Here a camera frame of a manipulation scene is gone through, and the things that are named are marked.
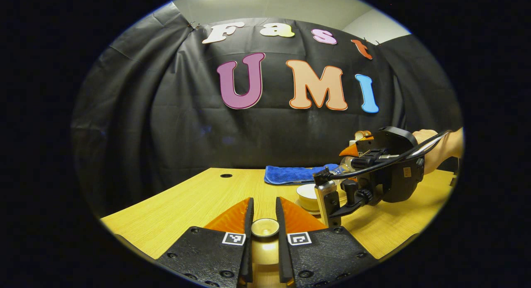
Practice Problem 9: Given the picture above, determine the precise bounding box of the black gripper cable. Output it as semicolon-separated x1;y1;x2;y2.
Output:
314;129;453;181

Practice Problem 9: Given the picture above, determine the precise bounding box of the black backdrop cloth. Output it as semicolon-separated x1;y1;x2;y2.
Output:
71;12;463;218

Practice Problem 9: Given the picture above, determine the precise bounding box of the beige ceramic teacup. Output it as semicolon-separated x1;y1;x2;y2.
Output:
296;183;328;212

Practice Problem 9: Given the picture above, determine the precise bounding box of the clear glass water bottle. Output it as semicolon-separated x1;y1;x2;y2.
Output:
330;161;357;176

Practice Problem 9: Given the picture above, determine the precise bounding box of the beige teacup lid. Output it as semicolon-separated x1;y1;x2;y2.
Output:
250;217;281;266

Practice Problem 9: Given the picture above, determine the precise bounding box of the blue towel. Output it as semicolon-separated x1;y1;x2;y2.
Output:
264;164;340;185

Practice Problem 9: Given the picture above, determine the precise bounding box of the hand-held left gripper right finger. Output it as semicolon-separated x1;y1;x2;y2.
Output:
275;197;380;288

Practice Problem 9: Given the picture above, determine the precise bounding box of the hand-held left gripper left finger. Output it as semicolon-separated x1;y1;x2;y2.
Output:
156;197;254;288

